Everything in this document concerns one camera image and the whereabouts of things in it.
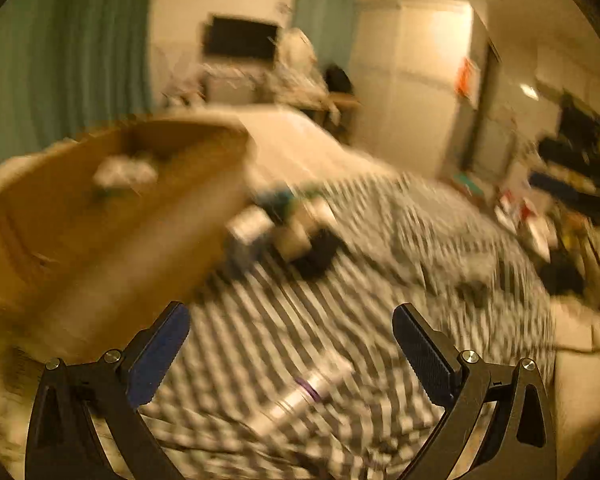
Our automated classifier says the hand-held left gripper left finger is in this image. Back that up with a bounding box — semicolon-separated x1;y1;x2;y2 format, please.
25;301;191;480

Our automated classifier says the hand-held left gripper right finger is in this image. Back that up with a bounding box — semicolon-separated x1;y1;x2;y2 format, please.
392;303;559;480

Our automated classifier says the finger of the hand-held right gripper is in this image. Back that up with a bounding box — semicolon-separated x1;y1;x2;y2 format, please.
527;170;600;213
537;136;600;170

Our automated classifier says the white tube purple band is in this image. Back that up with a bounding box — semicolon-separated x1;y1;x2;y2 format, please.
245;359;357;437

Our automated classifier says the brown cardboard box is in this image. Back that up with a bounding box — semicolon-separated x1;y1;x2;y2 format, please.
0;112;257;347

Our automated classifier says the white item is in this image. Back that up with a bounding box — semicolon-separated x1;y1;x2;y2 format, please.
92;155;160;197

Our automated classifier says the small side table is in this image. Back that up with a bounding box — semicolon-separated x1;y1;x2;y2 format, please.
497;192;553;263

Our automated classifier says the checked blanket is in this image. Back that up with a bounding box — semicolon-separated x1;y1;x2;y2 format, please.
140;170;557;480

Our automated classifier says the brown stool teal cushion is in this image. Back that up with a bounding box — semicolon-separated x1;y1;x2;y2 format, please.
451;172;487;197

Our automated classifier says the orange paper sign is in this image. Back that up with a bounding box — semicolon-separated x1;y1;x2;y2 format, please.
456;56;482;99

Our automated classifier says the black pouch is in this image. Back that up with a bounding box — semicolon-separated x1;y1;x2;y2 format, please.
299;230;342;277

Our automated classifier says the white plastic bottle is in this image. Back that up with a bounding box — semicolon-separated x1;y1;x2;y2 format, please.
279;222;315;262

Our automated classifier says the white louvred wardrobe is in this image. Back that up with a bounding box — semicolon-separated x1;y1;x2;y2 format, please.
347;0;482;177

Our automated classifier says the blue packet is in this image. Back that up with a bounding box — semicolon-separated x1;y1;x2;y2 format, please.
259;186;302;222

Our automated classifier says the white blanket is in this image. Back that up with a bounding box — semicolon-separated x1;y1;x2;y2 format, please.
237;106;407;183

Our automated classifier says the black backpack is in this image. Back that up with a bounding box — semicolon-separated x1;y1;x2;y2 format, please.
325;63;354;97

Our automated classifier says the wooden dressing desk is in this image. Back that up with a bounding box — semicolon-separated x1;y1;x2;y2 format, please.
279;94;362;127

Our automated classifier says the small grey fridge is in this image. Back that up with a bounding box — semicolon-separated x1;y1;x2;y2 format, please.
204;67;259;107

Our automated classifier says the round white mirror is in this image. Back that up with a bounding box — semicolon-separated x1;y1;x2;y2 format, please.
279;26;317;77

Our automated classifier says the wide teal curtain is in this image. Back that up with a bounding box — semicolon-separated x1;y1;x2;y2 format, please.
0;0;160;177

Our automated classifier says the black wall television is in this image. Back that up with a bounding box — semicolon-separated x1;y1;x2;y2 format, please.
202;16;279;62

